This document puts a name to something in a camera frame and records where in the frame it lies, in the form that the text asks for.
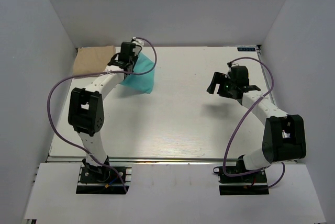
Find teal t shirt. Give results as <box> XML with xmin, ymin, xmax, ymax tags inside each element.
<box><xmin>120</xmin><ymin>53</ymin><xmax>154</xmax><ymax>94</ymax></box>

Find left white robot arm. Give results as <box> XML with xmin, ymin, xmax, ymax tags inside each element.
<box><xmin>68</xmin><ymin>38</ymin><xmax>144</xmax><ymax>182</ymax></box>

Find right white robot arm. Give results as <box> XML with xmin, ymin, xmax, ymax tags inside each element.
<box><xmin>207</xmin><ymin>66</ymin><xmax>307</xmax><ymax>182</ymax></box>

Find blue table label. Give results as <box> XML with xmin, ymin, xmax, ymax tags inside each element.
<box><xmin>237</xmin><ymin>47</ymin><xmax>256</xmax><ymax>52</ymax></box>

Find folded beige t shirt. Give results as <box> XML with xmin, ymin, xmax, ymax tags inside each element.
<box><xmin>73</xmin><ymin>46</ymin><xmax>116</xmax><ymax>75</ymax></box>

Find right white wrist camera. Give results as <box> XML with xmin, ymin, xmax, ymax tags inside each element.
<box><xmin>227</xmin><ymin>62</ymin><xmax>239</xmax><ymax>69</ymax></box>

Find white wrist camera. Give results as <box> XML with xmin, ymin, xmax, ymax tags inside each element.
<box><xmin>227</xmin><ymin>62</ymin><xmax>239</xmax><ymax>69</ymax></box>
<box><xmin>131</xmin><ymin>37</ymin><xmax>144</xmax><ymax>48</ymax></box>

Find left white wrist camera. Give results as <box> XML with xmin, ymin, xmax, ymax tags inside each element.
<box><xmin>131</xmin><ymin>37</ymin><xmax>144</xmax><ymax>48</ymax></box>

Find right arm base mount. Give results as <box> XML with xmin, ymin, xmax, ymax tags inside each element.
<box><xmin>213</xmin><ymin>166</ymin><xmax>269</xmax><ymax>196</ymax></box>

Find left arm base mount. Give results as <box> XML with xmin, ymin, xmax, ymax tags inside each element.
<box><xmin>76</xmin><ymin>166</ymin><xmax>126</xmax><ymax>195</ymax></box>

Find aluminium table front rail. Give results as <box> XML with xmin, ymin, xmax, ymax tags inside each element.
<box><xmin>46</xmin><ymin>155</ymin><xmax>296</xmax><ymax>164</ymax></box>

